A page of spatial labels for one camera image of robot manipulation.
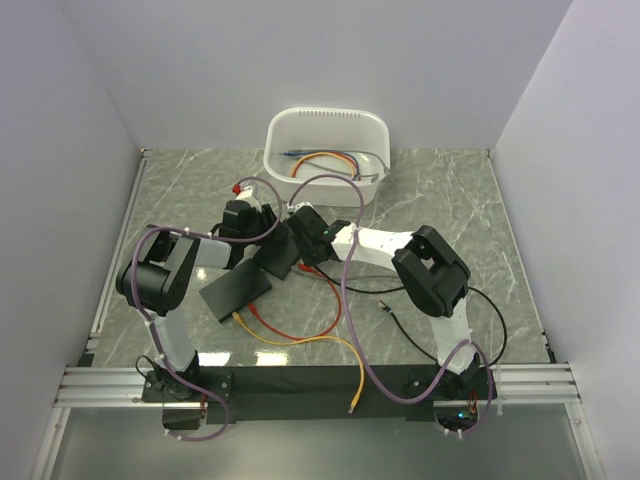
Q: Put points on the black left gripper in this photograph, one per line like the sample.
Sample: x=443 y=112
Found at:
x=266 y=216

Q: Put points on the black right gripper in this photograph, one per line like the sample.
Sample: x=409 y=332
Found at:
x=305 y=259

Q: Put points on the black network switch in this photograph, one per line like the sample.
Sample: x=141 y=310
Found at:
x=235 y=290
x=278 y=253

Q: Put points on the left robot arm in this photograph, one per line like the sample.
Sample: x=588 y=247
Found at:
x=256 y=245

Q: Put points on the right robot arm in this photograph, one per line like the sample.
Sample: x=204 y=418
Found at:
x=431 y=272

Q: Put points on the white plastic bin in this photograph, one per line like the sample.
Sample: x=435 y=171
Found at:
x=348 y=149

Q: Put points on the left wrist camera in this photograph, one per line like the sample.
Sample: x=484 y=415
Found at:
x=248 y=194

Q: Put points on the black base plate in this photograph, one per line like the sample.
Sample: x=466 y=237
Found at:
x=321 y=392

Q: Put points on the aluminium rail frame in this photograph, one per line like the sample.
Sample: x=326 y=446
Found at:
x=280 y=432

